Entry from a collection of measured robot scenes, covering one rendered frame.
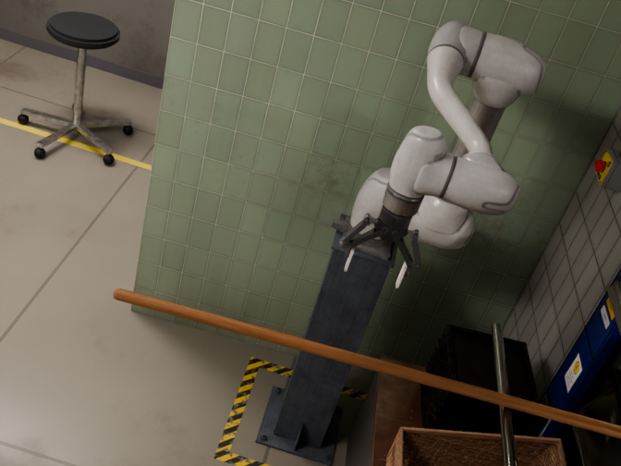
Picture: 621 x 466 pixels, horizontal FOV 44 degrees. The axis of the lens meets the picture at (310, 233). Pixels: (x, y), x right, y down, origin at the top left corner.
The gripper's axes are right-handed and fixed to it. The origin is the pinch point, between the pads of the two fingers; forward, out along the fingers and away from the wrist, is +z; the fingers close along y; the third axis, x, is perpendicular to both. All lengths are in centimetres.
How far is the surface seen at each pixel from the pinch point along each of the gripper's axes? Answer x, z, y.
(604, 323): -32, 12, -72
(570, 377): -32, 36, -73
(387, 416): -31, 75, -26
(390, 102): -104, -3, 6
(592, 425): 14, 13, -63
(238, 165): -102, 41, 54
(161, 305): 19, 16, 47
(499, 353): -5.9, 15.8, -40.4
